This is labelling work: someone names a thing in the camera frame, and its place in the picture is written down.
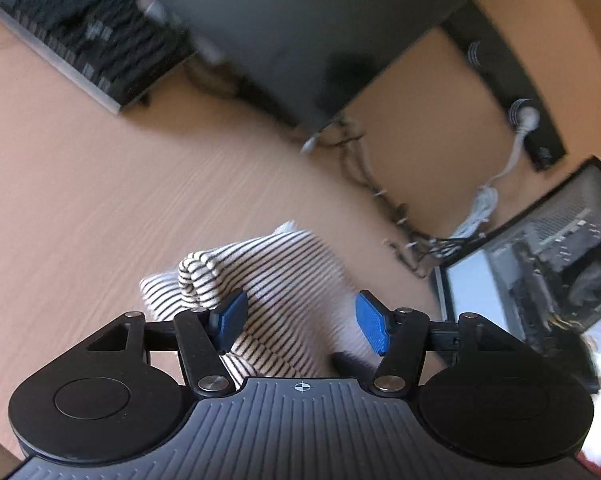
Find black cable bundle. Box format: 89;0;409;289
185;55;486;281

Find white computer case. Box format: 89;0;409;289
433;157;601;396

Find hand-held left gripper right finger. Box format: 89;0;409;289
355;290;523;400

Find black computer monitor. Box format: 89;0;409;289
145;0;518;133

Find black power strip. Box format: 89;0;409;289
440;0;567;173

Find white plug cable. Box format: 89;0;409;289
450;100;541;241

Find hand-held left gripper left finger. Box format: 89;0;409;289
85;290;248;398

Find grey white cable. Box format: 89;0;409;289
300;132;331;156

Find striped knit garment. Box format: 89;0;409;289
139;220;396;378

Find black keyboard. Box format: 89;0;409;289
0;0;196;116

